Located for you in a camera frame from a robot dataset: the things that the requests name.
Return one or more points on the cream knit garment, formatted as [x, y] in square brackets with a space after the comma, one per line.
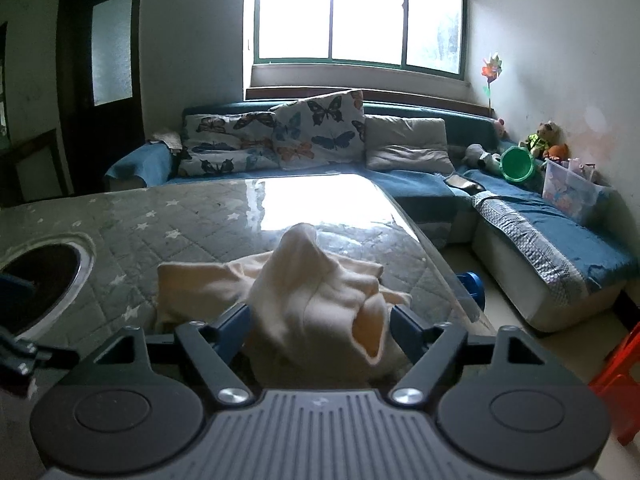
[320, 320]

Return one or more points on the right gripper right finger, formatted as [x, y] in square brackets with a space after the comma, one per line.
[434, 352]

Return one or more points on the orange plush toy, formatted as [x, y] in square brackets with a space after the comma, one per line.
[557, 153]

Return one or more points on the clear plastic storage box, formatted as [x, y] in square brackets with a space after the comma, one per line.
[580, 199]

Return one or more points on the grey plush toy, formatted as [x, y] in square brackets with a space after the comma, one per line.
[477, 157]

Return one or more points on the red plastic stool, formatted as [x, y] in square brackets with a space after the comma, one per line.
[618, 389]

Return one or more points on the long butterfly print pillow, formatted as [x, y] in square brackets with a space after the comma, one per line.
[216, 145]

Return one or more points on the blue corner sofa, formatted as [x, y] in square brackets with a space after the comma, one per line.
[555, 271]

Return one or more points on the green framed window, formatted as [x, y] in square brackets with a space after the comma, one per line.
[426, 36]

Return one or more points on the yellow green plush toy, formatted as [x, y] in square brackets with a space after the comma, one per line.
[541, 140]

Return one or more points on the dark wooden door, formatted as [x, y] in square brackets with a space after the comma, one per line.
[98, 83]

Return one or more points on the green plastic bucket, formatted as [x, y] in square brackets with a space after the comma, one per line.
[517, 164]

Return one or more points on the dark phone on sofa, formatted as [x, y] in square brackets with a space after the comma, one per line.
[464, 184]

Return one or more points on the colourful pinwheel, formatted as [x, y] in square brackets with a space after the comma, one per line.
[491, 71]

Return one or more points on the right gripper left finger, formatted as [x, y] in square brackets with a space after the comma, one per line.
[206, 351]

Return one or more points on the square butterfly print pillow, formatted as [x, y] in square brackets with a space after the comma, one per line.
[320, 131]

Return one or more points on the plain beige pillow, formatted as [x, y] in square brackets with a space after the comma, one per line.
[399, 143]

